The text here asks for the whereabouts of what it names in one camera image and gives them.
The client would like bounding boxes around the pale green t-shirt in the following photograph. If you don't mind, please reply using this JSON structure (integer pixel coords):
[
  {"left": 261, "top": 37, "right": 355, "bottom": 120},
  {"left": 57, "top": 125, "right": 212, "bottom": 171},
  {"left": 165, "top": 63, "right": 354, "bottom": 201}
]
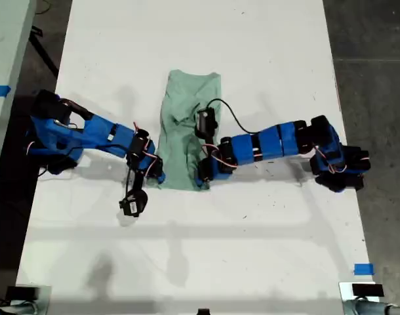
[{"left": 155, "top": 69, "right": 222, "bottom": 192}]

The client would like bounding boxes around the black stand leg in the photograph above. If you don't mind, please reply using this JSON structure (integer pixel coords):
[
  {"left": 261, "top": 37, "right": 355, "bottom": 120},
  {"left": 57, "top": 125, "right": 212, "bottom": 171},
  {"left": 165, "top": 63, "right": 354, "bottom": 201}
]
[{"left": 28, "top": 28, "right": 60, "bottom": 79}]

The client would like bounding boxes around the pale grey side table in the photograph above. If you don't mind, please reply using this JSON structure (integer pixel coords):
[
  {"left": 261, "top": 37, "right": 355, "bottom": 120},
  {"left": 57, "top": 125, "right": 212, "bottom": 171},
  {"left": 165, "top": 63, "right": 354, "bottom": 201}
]
[{"left": 0, "top": 0, "right": 39, "bottom": 194}]

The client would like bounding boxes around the grey metal tube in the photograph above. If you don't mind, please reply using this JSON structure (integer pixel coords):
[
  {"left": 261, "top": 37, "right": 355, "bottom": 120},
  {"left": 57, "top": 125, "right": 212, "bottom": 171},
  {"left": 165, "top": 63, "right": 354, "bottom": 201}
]
[
  {"left": 342, "top": 299, "right": 400, "bottom": 315},
  {"left": 0, "top": 301, "right": 40, "bottom": 315}
]

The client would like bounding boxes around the short black camera stalk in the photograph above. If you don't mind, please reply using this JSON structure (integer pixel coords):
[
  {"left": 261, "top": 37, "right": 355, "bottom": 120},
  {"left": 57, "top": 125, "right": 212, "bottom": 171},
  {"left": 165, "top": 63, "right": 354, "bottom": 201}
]
[
  {"left": 132, "top": 169, "right": 146, "bottom": 194},
  {"left": 203, "top": 136, "right": 218, "bottom": 157}
]

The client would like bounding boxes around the black camera cable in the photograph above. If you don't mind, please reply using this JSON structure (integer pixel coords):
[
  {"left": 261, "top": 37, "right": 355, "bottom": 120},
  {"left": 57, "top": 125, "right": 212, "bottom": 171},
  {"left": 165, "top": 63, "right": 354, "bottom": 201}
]
[
  {"left": 123, "top": 165, "right": 135, "bottom": 203},
  {"left": 205, "top": 98, "right": 258, "bottom": 135}
]

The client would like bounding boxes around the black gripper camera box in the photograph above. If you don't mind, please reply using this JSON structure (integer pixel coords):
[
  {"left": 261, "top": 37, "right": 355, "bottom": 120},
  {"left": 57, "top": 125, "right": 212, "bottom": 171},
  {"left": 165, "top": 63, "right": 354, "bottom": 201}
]
[
  {"left": 195, "top": 107, "right": 218, "bottom": 138},
  {"left": 118, "top": 189, "right": 149, "bottom": 218}
]

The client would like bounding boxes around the silver metal bracket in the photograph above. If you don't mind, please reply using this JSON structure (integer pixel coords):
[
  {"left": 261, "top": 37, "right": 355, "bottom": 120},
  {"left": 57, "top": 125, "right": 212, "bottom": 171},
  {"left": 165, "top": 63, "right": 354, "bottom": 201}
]
[
  {"left": 14, "top": 285, "right": 52, "bottom": 315},
  {"left": 338, "top": 281, "right": 390, "bottom": 305}
]

